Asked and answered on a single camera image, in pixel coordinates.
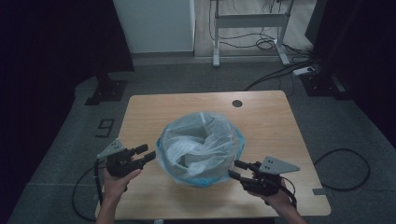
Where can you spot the white metal desk frame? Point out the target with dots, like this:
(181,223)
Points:
(249,20)

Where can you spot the white power strip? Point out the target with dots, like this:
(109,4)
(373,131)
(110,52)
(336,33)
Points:
(303,71)

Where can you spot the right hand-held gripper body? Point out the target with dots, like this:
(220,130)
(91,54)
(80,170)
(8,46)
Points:
(264,183)

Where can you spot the dark curtain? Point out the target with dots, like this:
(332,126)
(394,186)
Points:
(46,46)
(364,46)

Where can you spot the grey tape strip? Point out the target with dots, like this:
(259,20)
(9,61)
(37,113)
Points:
(322,191)

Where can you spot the black stand base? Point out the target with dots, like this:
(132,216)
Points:
(323,85)
(107,91)

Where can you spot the person's right hand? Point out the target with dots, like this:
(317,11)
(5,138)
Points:
(280,200)

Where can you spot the white cabinet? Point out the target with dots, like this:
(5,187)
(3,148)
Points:
(155,25)

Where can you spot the person's left hand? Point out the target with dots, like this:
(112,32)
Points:
(115,186)

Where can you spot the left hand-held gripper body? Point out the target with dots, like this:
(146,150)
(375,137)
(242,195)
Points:
(121,163)

